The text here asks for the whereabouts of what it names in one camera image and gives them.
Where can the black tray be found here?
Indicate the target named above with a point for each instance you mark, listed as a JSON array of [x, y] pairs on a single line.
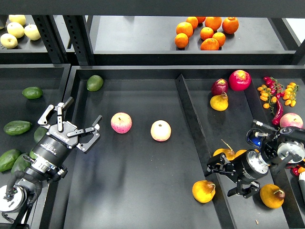
[[131, 181], [51, 78]]

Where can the pale pear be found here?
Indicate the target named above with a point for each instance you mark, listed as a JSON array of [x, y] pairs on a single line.
[[8, 41], [31, 31], [21, 19], [15, 29]]

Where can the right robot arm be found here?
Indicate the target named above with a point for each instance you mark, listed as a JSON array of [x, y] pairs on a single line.
[[273, 150]]

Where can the pale pear front left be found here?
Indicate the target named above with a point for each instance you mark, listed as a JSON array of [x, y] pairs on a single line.
[[8, 41]]

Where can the black left tray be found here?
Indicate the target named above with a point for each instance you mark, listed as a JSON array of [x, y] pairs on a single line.
[[51, 78]]

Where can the bright red apple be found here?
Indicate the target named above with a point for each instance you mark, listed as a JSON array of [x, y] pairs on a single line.
[[239, 80]]

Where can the dark avocado left tray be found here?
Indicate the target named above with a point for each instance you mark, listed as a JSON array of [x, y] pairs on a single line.
[[17, 127]]

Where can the red chili pepper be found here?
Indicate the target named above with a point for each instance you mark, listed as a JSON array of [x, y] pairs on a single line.
[[279, 113]]

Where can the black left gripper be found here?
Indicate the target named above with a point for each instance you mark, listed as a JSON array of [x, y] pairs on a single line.
[[57, 144]]

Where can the yellow pear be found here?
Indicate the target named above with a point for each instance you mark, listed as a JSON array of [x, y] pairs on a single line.
[[272, 196], [228, 151], [219, 102], [203, 191], [242, 151]]

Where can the dark red apple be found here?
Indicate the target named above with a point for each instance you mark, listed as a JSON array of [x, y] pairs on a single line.
[[219, 86]]

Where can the pale pear right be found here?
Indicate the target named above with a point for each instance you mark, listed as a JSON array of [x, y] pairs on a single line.
[[31, 31]]

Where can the pale yellow pink apple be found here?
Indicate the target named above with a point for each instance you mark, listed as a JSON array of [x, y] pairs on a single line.
[[160, 131]]

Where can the black shelf upright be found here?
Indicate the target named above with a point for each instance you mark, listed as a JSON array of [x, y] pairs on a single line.
[[80, 38]]

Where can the green avocado upper left tray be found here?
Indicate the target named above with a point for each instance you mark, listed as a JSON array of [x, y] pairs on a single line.
[[32, 92]]

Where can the upper cherry tomato bunch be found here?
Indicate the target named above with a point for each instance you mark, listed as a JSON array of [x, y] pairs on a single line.
[[272, 92]]

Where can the pale pear top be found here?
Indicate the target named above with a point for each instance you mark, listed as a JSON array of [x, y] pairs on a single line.
[[21, 19]]

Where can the pale pear middle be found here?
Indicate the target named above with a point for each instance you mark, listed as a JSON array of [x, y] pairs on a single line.
[[15, 29]]

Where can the avocado beside tray wall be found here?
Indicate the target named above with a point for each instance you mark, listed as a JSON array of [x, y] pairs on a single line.
[[33, 155]]

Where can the upright avocado left tray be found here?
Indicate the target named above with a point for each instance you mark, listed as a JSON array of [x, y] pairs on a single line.
[[39, 133]]

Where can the avocado lower left edge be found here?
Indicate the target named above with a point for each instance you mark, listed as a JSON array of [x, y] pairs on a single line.
[[8, 158]]

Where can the orange pile on shelf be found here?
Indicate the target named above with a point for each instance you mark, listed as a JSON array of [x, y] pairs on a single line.
[[212, 34]]

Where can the light green avocado top corner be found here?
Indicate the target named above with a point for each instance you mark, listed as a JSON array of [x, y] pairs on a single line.
[[94, 83]]

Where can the black tray divider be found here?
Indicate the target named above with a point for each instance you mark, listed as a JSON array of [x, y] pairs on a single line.
[[220, 202]]

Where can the black centre tray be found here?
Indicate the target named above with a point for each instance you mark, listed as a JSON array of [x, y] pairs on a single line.
[[131, 181]]

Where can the cherry tomato bunch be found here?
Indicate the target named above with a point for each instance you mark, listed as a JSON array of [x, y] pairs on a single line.
[[272, 92], [297, 170]]

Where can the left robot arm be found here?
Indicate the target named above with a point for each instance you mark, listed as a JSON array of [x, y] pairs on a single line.
[[23, 188]]

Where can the pink red apple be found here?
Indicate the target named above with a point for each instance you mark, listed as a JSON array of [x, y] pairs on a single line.
[[121, 122]]

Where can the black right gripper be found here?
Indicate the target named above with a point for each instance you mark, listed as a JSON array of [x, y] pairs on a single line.
[[249, 166]]

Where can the pink apple right side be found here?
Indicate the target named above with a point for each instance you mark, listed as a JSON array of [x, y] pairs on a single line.
[[291, 119]]

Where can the lower cherry tomato bunch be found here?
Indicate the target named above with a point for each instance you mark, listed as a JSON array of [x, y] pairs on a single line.
[[297, 170]]

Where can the dark green avocado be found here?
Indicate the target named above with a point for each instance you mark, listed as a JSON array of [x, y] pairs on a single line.
[[21, 163]]

